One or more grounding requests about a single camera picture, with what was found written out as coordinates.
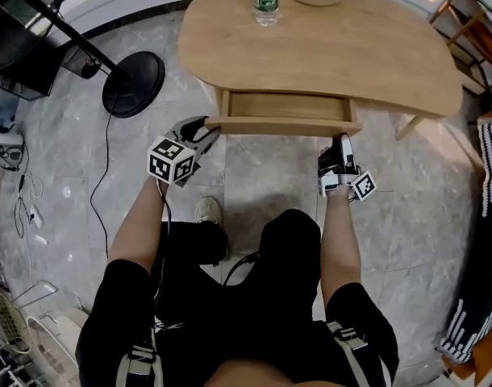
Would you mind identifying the black fan power cable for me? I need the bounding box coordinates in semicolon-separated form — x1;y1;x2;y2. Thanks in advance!
90;86;121;260

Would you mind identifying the person's left white shoe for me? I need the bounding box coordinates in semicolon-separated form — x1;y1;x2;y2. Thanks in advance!
194;197;223;226

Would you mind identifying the person's right forearm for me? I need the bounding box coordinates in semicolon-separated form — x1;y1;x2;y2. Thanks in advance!
319;187;362;308

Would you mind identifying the person's left forearm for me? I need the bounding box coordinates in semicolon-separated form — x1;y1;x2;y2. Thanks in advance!
107;175;170;273

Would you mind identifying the person's black clothing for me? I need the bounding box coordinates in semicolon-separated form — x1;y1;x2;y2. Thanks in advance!
75;208;400;387

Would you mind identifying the white tangled cable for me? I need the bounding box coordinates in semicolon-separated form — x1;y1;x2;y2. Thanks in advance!
13;171;45;239

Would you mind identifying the gold wire basket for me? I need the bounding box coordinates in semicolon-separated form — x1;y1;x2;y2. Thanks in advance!
0;287;31;356

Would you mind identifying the wooden drawer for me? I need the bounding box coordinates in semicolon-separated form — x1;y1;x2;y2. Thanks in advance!
204;89;364;139

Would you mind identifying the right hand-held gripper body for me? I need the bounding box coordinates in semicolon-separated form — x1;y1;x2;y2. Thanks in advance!
317;164;377;202

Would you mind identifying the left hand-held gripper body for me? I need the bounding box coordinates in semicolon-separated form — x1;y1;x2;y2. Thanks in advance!
147;117;210;188

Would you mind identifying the white power strip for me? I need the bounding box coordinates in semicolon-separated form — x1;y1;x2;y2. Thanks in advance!
27;204;45;231

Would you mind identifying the black worn cable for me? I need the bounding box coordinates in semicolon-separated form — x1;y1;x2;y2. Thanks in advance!
152;181;173;322

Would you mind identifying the white floor appliance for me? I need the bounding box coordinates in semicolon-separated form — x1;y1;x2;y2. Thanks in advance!
0;125;26;173

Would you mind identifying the wooden coffee table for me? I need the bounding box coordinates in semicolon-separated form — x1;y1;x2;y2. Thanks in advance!
177;0;464;140

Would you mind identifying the black standing fan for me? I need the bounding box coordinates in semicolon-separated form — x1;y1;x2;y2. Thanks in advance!
11;0;166;119

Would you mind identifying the clear plastic water bottle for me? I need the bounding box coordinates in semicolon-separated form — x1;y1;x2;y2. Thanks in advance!
252;0;281;27

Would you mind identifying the black mesh waste bin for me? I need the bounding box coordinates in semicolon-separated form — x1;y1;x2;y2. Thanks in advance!
62;42;104;81

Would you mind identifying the wooden shelf rack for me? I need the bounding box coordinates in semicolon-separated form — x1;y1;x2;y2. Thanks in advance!
429;0;492;96

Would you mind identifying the grey white harness strap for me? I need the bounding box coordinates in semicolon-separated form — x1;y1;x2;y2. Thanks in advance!
115;339;165;387
326;320;382;387

